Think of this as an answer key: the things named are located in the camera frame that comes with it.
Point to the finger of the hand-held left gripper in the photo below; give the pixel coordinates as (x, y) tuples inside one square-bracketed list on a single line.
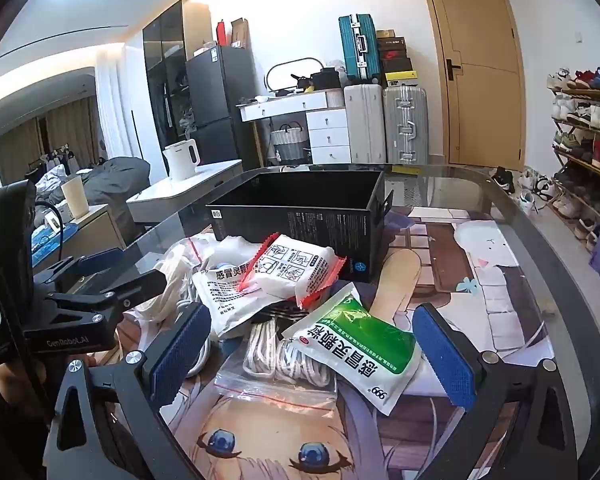
[(102, 260), (140, 282)]

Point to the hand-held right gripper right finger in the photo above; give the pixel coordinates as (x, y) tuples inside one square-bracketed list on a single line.
[(445, 360)]

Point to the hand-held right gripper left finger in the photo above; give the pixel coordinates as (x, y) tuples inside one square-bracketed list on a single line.
[(180, 355)]

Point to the white medicine packet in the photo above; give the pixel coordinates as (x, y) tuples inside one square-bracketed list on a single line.
[(220, 300)]

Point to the green medicine packet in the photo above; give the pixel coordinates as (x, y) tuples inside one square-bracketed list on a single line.
[(360, 340)]

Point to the zip bag of white shoelaces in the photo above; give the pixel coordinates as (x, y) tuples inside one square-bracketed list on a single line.
[(280, 375)]

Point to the white packet with red edges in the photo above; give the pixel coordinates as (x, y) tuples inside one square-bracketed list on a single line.
[(290, 265)]

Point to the black cardboard box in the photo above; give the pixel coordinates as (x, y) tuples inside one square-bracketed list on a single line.
[(305, 220)]

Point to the person's left hand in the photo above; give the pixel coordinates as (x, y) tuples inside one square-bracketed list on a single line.
[(20, 377)]

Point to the beige low cabinet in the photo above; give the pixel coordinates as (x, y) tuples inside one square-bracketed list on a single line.
[(100, 230)]

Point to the blue plastic tray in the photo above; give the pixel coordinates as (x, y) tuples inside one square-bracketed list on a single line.
[(55, 245)]

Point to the beige cup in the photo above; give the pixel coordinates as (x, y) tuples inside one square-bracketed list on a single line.
[(75, 197)]

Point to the dark grey bean bag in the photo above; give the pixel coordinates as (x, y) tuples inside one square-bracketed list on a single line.
[(120, 180)]

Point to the printed cartoon table mat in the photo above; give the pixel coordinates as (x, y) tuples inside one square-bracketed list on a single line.
[(480, 270)]

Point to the white side table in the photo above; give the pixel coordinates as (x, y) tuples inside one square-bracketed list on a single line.
[(190, 190)]

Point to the white electric kettle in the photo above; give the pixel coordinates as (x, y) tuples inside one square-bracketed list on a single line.
[(180, 160)]

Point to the brown curtain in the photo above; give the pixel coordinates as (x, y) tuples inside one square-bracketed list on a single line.
[(65, 125)]

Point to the white sheer curtain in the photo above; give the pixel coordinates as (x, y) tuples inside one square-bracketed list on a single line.
[(117, 100)]

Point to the pile of white sneakers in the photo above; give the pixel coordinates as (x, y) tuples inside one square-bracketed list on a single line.
[(530, 190)]

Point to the woven basket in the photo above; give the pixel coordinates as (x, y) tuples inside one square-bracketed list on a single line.
[(290, 142)]

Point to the black refrigerator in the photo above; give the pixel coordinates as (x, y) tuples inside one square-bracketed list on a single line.
[(220, 90)]

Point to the dark glass cabinet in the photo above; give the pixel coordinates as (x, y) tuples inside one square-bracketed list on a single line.
[(162, 50)]

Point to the silver suitcase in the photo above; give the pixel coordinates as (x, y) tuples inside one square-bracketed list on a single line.
[(405, 125)]

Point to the wooden shoe rack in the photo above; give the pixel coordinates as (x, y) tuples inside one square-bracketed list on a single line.
[(580, 160)]

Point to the white dressing table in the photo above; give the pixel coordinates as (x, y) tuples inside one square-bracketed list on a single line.
[(327, 130)]

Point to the white suitcase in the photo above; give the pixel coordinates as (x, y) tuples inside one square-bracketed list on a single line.
[(362, 125)]

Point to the oval mirror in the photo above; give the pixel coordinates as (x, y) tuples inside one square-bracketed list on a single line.
[(292, 70)]

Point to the brown cardboard box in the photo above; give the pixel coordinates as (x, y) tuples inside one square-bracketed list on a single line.
[(240, 35)]

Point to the black bag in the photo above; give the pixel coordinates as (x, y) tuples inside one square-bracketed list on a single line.
[(326, 80)]

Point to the wooden door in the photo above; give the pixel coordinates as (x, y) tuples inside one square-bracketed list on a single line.
[(480, 85)]

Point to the yellow and black shoe box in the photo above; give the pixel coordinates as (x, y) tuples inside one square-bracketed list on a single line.
[(399, 79)]

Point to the black shoe box red logo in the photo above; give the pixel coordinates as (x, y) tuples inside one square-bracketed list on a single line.
[(394, 53)]

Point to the teal suitcase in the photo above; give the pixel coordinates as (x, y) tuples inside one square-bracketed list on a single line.
[(355, 45)]

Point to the brown shoe box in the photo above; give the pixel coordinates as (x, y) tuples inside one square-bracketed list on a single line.
[(386, 34)]

